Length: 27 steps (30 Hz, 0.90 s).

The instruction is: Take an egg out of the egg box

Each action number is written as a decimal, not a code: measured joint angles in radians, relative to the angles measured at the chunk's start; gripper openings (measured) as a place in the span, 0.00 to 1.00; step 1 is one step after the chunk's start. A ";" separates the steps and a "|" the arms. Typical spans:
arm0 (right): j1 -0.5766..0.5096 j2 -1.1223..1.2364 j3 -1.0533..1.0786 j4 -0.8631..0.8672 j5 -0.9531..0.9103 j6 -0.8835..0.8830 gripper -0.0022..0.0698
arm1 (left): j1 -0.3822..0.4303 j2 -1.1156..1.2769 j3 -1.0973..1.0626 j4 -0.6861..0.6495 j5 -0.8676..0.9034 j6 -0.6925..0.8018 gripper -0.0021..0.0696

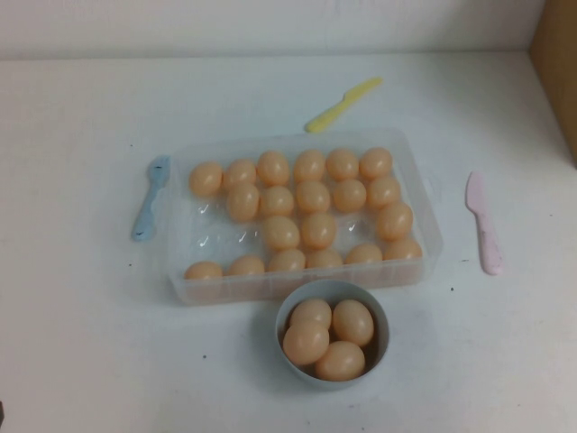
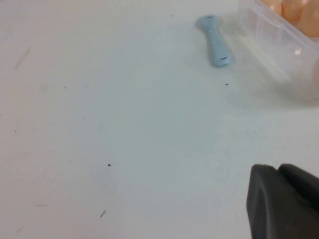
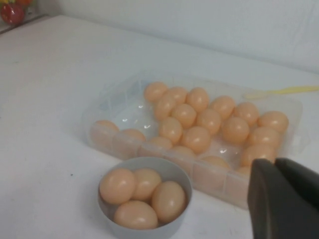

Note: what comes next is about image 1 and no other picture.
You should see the beige plastic egg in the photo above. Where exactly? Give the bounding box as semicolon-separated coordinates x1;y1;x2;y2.
375;201;415;242
288;298;334;330
332;179;368;213
382;237;424;262
296;180;332;215
188;161;224;198
267;248;307;273
222;158;258;190
261;215;301;252
332;299;375;347
259;185;296;217
314;340;366;382
256;150;291;188
183;261;224;281
306;248;344;271
358;146;394;180
300;211;338;251
282;319;331;366
344;243;384;266
225;181;261;223
325;147;361;181
226;254;266;277
365;175;402;208
293;149;327;184

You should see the clear plastic egg box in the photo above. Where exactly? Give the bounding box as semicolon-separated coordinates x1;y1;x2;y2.
166;128;445;308

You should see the yellow plastic knife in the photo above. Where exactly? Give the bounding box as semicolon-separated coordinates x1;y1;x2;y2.
305;76;384;134

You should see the brown cardboard box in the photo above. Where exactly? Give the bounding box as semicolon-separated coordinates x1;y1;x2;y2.
527;0;577;163

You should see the grey round bowl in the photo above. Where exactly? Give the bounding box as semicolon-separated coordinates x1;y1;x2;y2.
275;279;390;393

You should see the pink plastic knife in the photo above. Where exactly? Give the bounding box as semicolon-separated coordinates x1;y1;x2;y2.
464;170;505;276

